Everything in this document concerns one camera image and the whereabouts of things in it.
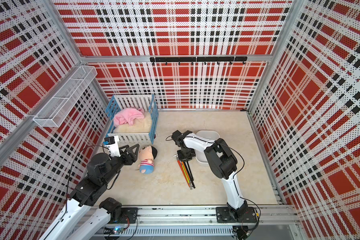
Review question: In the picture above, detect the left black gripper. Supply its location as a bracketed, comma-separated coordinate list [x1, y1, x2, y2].
[101, 143, 140, 185]

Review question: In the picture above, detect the orange sleeve hex key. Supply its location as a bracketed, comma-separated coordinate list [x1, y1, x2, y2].
[180, 162, 195, 190]

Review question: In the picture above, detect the red sleeve hex key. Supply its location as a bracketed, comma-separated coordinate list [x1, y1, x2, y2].
[174, 154, 191, 190]

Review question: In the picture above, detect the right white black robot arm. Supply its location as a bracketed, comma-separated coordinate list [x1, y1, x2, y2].
[171, 131, 249, 221]

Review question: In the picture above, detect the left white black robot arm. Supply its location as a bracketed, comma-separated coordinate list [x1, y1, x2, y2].
[40, 144, 140, 240]

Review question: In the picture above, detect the white plastic storage box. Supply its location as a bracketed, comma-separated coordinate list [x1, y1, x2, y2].
[195, 130, 220, 166]

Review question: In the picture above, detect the plush doll striped hat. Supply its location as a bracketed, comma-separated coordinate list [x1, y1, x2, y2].
[138, 146, 158, 175]

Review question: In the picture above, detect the cream fluffy mattress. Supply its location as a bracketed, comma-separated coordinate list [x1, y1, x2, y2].
[113, 112, 152, 134]

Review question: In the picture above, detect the blue white toy crib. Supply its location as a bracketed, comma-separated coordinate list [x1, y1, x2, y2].
[106, 95, 159, 144]

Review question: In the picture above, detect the pink plush blanket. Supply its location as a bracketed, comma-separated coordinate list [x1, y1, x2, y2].
[113, 108, 145, 127]

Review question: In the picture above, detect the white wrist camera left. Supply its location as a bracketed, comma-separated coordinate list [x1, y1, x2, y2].
[103, 136, 121, 158]

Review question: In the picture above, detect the white wire mesh shelf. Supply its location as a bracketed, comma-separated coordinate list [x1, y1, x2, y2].
[33, 66, 97, 128]

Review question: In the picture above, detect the black wall hook rail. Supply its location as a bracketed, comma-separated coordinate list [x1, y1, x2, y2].
[150, 57, 248, 64]

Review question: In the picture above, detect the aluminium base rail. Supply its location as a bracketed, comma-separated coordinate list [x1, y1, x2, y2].
[93, 205, 305, 240]

